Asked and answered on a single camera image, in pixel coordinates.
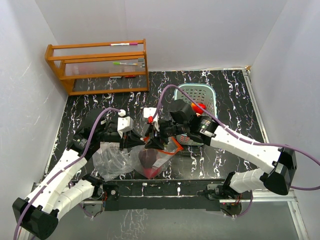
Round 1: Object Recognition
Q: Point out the white pink marker pen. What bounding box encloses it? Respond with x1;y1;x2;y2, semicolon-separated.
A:
110;42;138;47

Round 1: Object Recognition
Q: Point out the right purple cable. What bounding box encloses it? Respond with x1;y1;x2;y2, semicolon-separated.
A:
152;84;320;191

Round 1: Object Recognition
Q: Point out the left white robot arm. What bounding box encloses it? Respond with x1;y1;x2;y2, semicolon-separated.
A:
12;107;144;240

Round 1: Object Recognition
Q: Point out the purple cable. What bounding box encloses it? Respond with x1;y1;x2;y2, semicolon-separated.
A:
12;107;126;240
152;84;320;191

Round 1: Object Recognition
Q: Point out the light blue plastic basket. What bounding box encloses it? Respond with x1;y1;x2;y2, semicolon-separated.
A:
176;83;218;146

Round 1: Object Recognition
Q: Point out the clear orange zip top bag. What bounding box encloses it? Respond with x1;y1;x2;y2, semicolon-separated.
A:
129;137;183;179

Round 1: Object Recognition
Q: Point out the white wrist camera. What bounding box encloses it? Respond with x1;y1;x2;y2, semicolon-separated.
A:
117;116;134;135
143;107;158;124

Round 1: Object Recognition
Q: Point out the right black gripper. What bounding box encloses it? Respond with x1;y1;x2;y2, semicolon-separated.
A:
144;117;188;150

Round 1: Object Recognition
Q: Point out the red green dragon fruit toy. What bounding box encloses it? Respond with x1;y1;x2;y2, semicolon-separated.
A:
142;168;162;179

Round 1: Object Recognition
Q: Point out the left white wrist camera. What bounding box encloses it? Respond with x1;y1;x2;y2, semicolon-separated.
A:
117;116;134;135

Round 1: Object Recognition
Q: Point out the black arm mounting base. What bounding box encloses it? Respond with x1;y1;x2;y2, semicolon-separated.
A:
102;179;244;216

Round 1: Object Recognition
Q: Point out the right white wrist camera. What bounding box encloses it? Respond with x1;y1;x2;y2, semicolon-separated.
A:
143;107;158;124

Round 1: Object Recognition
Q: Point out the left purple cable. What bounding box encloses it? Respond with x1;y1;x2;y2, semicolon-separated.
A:
12;107;126;240

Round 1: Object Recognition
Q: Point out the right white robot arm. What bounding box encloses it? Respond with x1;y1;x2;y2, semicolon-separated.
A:
143;99;297;199

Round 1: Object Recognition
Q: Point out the dark purple mangosteen toy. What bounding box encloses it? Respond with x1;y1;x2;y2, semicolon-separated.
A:
138;149;158;169

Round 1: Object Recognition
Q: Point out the orange wooden shelf rack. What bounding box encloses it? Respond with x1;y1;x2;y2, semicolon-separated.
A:
44;39;150;96

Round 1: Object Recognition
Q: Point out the green yellow marker pen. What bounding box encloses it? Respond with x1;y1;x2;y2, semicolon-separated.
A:
112;62;138;66

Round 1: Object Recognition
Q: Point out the red orange pepper toy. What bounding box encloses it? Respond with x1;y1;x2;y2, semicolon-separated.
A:
191;103;206;115

